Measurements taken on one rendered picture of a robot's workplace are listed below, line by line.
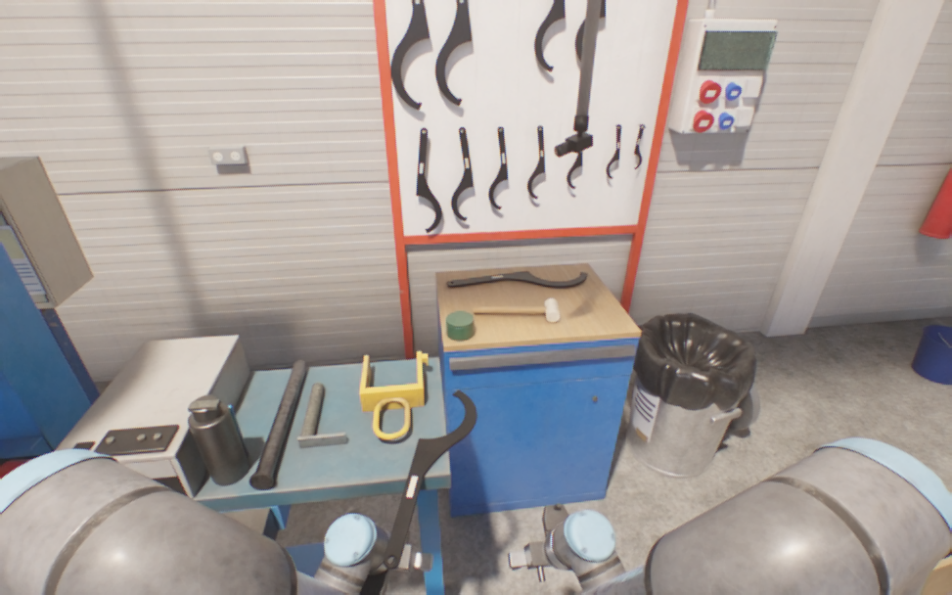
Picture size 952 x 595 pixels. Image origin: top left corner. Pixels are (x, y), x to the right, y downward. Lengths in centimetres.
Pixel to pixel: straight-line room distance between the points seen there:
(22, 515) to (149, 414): 69
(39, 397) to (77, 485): 98
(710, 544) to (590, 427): 157
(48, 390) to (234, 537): 109
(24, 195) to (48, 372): 55
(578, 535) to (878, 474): 57
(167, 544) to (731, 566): 44
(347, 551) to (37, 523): 58
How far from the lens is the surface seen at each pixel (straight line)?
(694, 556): 48
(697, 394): 217
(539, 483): 221
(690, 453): 248
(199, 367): 130
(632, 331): 178
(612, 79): 267
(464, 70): 248
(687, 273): 332
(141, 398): 127
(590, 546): 99
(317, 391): 127
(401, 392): 118
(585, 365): 179
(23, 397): 147
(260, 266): 289
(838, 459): 55
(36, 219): 183
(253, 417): 130
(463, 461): 202
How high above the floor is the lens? 189
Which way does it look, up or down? 30 degrees down
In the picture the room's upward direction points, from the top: straight up
